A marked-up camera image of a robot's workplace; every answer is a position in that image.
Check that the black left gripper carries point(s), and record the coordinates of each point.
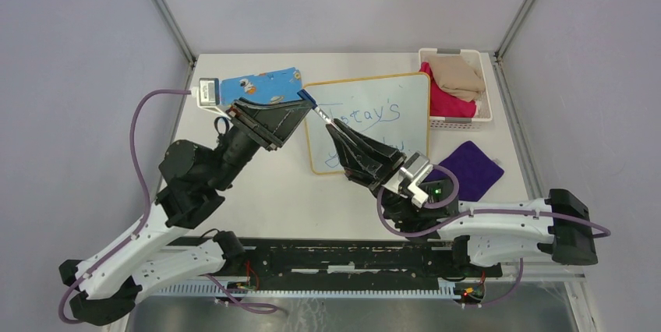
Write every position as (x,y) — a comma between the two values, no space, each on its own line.
(277,121)

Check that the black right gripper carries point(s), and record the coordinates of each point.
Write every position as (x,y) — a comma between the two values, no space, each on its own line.
(365,160)

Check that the blue marker cap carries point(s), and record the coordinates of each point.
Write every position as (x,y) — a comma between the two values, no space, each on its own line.
(303,94)

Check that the white whiteboard marker pen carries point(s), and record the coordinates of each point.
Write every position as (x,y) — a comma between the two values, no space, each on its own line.
(327,120)

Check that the yellow framed whiteboard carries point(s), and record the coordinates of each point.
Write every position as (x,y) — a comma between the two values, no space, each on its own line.
(391,109)

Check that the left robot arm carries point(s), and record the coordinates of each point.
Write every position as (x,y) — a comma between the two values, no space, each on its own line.
(107,286)

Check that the blue cartoon cloth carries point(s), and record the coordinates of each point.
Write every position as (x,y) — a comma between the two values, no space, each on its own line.
(263,88)

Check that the red cloth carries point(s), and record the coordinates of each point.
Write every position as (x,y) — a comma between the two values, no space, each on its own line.
(443,104)

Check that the purple cloth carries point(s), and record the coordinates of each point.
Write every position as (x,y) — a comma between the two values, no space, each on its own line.
(475,171)

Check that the beige cloth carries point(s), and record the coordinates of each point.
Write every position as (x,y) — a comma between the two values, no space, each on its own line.
(456,77)

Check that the white plastic basket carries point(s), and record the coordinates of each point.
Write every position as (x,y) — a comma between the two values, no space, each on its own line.
(483,115)

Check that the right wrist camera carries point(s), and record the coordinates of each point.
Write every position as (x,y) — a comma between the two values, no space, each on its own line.
(410,175)

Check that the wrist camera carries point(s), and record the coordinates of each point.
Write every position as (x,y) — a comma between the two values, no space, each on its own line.
(410,175)
(208,95)

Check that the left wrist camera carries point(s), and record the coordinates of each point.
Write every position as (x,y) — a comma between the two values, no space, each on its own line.
(208,95)

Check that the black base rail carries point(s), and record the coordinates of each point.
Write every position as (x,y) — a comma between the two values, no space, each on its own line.
(345,265)

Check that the white slotted cable duct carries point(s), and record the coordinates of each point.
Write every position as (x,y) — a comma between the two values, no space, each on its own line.
(199,288)

